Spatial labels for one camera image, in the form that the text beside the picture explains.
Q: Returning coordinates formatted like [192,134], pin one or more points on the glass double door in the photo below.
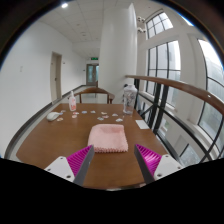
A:
[92,75]

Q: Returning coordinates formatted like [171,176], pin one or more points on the brown wooden chair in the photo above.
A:
[95,90]

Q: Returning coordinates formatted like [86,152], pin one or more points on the white spray bottle orange label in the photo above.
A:
[72,103]

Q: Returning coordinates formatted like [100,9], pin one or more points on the tall black-framed window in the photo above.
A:
[163,63]

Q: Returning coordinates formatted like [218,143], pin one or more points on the beige single door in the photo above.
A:
[56,78]

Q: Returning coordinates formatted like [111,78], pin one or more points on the white computer mouse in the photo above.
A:
[52,116]

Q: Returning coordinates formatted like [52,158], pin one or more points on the round ceiling light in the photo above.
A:
[64,5]

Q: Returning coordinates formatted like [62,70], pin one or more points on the small upper window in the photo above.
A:
[159,24]

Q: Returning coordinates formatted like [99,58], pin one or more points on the orange and white sticker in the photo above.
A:
[60,119]
[74,116]

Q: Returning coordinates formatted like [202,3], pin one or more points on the green exit sign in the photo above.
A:
[94,58]

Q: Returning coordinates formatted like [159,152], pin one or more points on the pink terry towel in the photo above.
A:
[108,138]

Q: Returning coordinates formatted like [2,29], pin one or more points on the white paper sheet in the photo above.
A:
[142,124]

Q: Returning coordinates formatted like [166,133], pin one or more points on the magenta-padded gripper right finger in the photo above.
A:
[156,165]

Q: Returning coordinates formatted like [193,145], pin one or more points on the wide black-framed window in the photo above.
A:
[213,83]

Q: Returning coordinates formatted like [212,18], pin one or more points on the clear plastic drink bottle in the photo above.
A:
[130,100]

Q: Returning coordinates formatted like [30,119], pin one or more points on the pink and white sticker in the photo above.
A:
[105,116]
[76,113]

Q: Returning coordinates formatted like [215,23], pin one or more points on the white wall switch plate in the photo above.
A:
[21,68]

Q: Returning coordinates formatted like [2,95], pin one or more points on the yellow and white sticker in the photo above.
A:
[104,113]

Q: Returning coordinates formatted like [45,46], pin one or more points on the blue and white sticker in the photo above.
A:
[119,120]
[92,111]
[84,112]
[114,114]
[100,118]

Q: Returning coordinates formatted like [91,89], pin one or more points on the black railing with wooden handrail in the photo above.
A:
[186,88]

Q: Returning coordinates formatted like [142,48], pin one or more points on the round pink sticker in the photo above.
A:
[63,111]

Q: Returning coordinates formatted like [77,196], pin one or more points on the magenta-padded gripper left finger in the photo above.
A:
[71,165]

